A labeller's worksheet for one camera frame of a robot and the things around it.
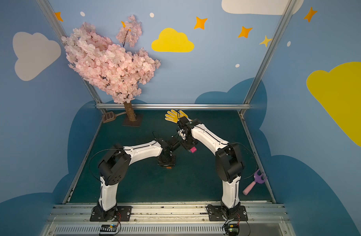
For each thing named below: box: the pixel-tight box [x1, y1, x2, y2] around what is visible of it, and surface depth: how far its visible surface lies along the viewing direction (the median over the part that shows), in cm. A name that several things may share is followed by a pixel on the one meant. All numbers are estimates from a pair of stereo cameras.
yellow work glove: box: [164, 109, 193, 124], surface depth 122 cm
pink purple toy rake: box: [242, 168, 268, 196], surface depth 88 cm
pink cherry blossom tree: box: [60, 14, 161, 127], surface depth 77 cm
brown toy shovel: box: [102, 111, 127, 124], surface depth 117 cm
